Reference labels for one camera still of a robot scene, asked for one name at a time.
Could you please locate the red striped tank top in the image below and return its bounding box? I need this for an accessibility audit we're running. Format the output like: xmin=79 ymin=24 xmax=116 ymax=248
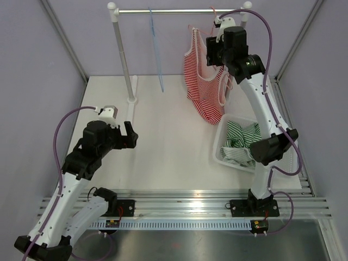
xmin=184 ymin=27 xmax=233 ymax=125

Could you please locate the pink wire hanger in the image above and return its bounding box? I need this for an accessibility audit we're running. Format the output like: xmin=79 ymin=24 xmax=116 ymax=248
xmin=188 ymin=7 xmax=235 ymax=81

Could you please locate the blue wire hanger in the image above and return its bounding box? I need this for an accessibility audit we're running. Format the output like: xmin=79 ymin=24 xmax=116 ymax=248
xmin=148 ymin=8 xmax=164 ymax=92

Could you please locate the green striped tank top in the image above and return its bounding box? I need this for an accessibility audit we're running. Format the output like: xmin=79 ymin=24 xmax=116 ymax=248
xmin=220 ymin=121 xmax=262 ymax=167

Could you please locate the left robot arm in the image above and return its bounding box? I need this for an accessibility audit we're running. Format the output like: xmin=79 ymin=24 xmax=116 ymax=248
xmin=14 ymin=121 xmax=138 ymax=260

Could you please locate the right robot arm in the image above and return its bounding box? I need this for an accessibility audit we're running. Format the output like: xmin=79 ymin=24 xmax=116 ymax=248
xmin=206 ymin=26 xmax=299 ymax=218

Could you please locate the white and silver clothes rack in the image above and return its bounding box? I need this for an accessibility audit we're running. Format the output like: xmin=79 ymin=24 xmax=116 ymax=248
xmin=107 ymin=1 xmax=253 ymax=130

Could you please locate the white plastic basket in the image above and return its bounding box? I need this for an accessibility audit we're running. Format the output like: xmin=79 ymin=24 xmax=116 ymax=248
xmin=211 ymin=114 xmax=299 ymax=176

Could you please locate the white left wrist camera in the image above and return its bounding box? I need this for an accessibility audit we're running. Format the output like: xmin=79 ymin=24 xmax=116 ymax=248
xmin=94 ymin=105 xmax=118 ymax=128

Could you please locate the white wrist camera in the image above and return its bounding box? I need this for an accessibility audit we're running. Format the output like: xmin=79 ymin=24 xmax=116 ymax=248
xmin=214 ymin=16 xmax=236 ymax=43
xmin=94 ymin=105 xmax=118 ymax=128

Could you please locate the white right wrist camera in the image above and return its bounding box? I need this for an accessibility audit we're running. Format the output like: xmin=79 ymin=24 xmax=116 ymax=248
xmin=214 ymin=16 xmax=236 ymax=43

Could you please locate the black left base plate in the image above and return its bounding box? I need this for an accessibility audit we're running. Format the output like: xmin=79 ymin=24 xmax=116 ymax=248
xmin=104 ymin=199 xmax=135 ymax=217

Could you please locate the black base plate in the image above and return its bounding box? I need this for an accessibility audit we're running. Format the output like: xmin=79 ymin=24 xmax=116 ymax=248
xmin=229 ymin=198 xmax=280 ymax=218
xmin=104 ymin=199 xmax=135 ymax=217

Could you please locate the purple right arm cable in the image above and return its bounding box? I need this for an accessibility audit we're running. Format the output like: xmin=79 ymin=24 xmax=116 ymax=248
xmin=220 ymin=9 xmax=302 ymax=237

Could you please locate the white slotted cable duct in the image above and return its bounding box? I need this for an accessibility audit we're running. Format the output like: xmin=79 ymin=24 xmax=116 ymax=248
xmin=89 ymin=220 xmax=251 ymax=231

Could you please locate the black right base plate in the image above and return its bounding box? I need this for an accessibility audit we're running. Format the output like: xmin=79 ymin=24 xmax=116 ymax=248
xmin=229 ymin=198 xmax=280 ymax=218

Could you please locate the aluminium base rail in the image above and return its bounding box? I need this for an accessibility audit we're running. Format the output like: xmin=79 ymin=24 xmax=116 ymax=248
xmin=115 ymin=189 xmax=332 ymax=219

